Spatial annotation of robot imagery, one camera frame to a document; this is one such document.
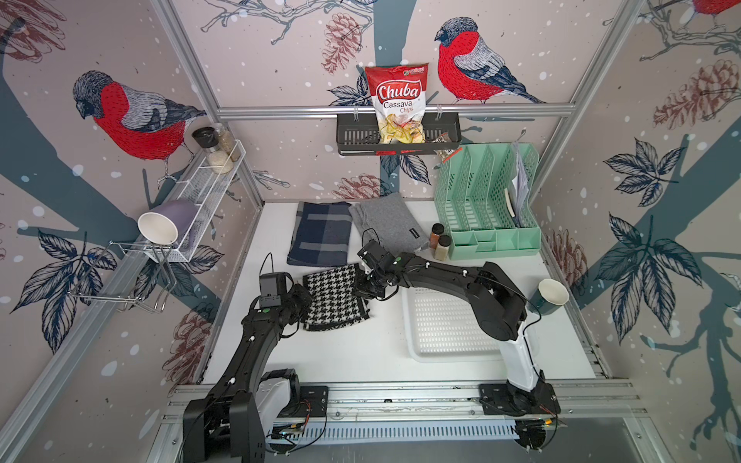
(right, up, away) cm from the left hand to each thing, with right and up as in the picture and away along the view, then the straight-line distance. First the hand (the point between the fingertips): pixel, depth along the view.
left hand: (317, 287), depth 87 cm
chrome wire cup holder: (-32, +9, -28) cm, 44 cm away
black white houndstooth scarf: (+6, -3, -1) cm, 7 cm away
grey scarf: (+23, +21, +24) cm, 39 cm away
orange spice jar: (+40, +17, +14) cm, 45 cm away
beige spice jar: (+41, +10, +11) cm, 44 cm away
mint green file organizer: (+61, +29, +25) cm, 72 cm away
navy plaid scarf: (-3, +15, +23) cm, 28 cm away
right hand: (+10, -2, +1) cm, 10 cm away
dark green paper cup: (+72, -3, 0) cm, 72 cm away
